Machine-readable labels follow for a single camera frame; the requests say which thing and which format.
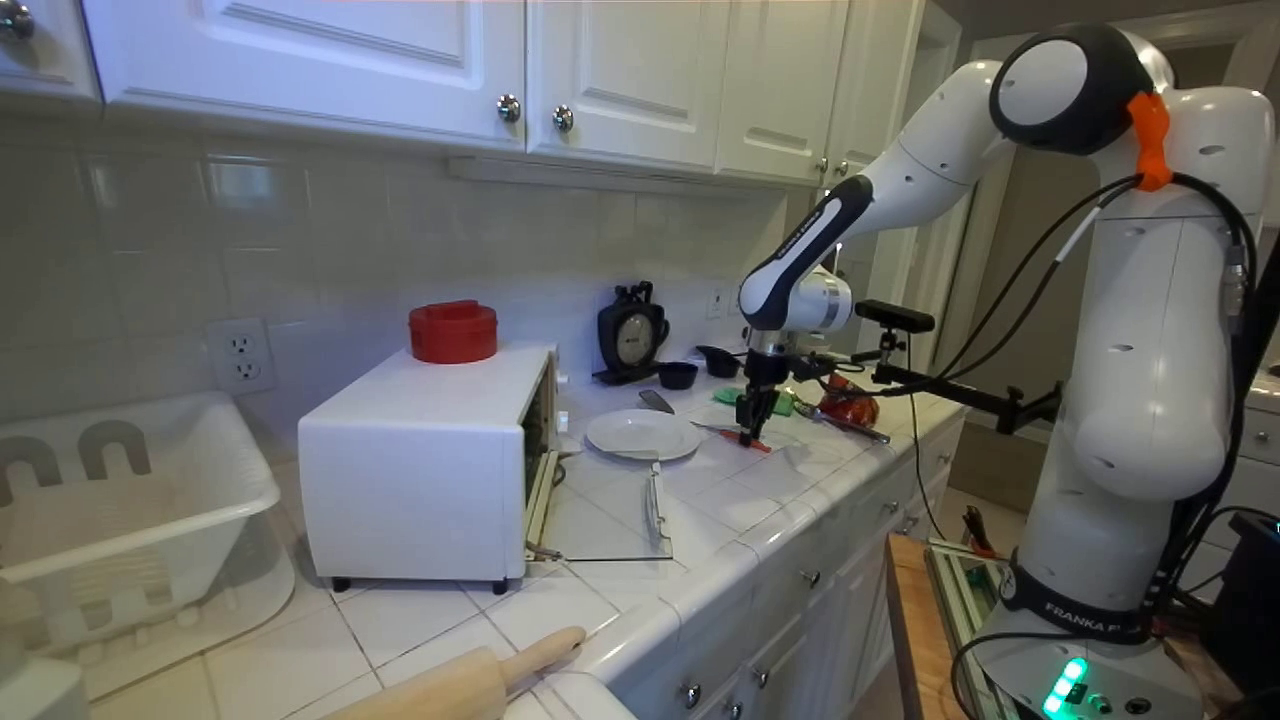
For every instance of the glass oven door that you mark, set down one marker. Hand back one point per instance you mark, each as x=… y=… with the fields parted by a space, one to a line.
x=596 y=515

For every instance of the wooden rolling pin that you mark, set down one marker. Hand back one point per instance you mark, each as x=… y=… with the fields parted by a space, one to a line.
x=474 y=684

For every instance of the orange-handled metal spatula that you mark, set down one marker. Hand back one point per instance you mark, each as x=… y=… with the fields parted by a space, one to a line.
x=649 y=398

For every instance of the red cylindrical container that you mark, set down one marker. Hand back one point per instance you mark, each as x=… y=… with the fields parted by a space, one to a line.
x=455 y=334

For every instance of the white lower cabinet drawers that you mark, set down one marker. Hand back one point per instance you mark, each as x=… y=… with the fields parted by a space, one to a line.
x=806 y=625

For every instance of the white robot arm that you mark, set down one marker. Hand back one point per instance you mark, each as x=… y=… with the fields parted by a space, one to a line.
x=1164 y=343

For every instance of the black small measuring cup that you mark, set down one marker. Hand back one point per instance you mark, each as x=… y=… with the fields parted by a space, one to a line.
x=679 y=372

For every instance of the white toaster oven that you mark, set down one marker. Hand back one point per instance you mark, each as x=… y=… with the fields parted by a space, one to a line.
x=427 y=468

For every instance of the white round plate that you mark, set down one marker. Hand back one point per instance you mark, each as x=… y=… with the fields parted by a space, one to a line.
x=646 y=439

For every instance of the white wall outlet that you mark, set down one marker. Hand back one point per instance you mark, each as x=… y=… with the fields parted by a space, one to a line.
x=243 y=356

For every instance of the red snack bag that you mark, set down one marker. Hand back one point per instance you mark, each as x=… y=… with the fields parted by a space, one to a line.
x=849 y=405

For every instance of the black table clock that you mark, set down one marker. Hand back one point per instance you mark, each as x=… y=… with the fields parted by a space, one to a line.
x=631 y=334

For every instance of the white upper cabinets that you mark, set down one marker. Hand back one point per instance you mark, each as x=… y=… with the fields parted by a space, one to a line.
x=766 y=91

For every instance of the green flat packet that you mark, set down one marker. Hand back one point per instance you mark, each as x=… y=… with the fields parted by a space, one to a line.
x=784 y=405

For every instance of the white dish rack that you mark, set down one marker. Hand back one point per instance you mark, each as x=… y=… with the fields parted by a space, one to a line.
x=121 y=515

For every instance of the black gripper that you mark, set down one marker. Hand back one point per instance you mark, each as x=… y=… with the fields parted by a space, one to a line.
x=766 y=364

